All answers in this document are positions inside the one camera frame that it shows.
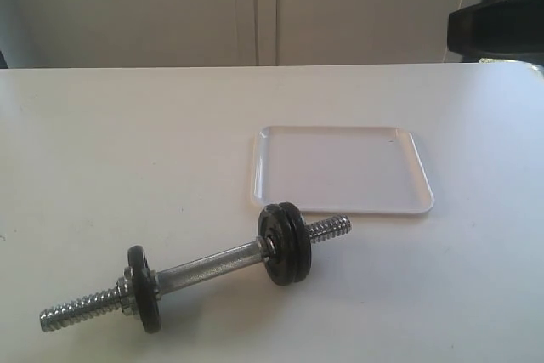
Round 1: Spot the black weight plate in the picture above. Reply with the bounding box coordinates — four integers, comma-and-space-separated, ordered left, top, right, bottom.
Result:
279, 202, 312, 282
258, 204, 298, 286
127, 245, 162, 334

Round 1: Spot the chrome threaded dumbbell bar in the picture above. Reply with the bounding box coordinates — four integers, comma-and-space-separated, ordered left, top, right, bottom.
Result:
39, 215, 352, 332

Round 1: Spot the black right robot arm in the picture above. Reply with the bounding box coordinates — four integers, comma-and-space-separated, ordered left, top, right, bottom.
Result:
447, 0, 544, 65

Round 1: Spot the white plastic tray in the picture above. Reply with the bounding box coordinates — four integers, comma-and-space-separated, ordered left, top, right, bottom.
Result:
250, 125, 434, 216

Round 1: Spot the chrome hex collar nut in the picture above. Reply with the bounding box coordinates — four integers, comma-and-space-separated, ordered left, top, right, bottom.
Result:
116, 267, 134, 316

